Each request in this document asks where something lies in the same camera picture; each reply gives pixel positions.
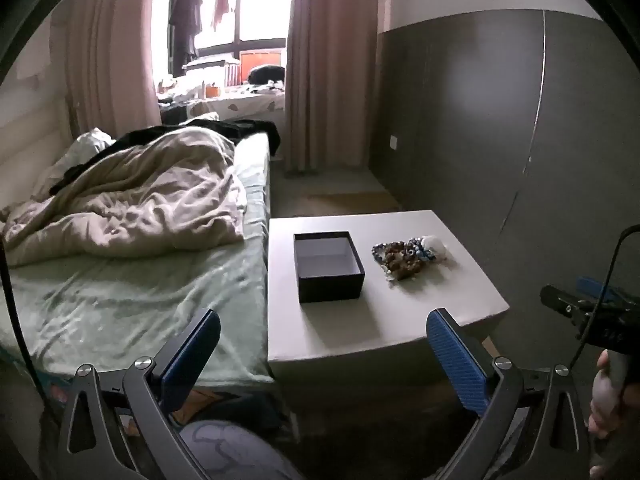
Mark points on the orange box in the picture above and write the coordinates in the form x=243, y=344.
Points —
x=250, y=60

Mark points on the orange cup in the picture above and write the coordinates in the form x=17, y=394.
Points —
x=212, y=91

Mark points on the person's right hand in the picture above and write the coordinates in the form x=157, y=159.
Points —
x=607, y=410

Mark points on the black clothing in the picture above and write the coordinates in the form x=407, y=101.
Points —
x=225, y=127

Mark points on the white side table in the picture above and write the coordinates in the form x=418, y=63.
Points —
x=390, y=310

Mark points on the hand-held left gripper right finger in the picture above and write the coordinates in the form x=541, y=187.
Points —
x=457, y=360

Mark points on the beige crumpled duvet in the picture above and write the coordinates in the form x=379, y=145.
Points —
x=150, y=195

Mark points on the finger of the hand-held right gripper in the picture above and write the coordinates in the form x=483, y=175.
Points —
x=557, y=300
x=595, y=287

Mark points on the window seat with printed cloth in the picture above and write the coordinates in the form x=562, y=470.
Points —
x=240, y=105

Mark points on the white cloth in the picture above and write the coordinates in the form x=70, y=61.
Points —
x=90, y=142

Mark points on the dark hanging garment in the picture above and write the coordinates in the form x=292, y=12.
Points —
x=182, y=20

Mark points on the bed with green sheet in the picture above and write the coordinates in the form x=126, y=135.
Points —
x=125, y=300

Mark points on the pile of beaded jewelry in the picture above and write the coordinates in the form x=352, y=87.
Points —
x=400, y=257

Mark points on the window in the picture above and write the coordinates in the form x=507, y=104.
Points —
x=260, y=5

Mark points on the black gift box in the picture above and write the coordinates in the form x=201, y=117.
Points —
x=330, y=287

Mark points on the black bag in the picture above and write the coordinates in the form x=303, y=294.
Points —
x=267, y=74

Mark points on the cream padded headboard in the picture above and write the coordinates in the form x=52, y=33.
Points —
x=30, y=150

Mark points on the white wall outlet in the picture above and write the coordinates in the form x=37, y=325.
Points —
x=394, y=142

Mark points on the pink curtain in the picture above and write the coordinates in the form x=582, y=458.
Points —
x=335, y=60
x=115, y=50

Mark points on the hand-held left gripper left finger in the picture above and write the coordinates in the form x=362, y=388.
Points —
x=192, y=355

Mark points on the brown cardboard floor sheet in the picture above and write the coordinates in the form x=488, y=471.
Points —
x=355, y=200

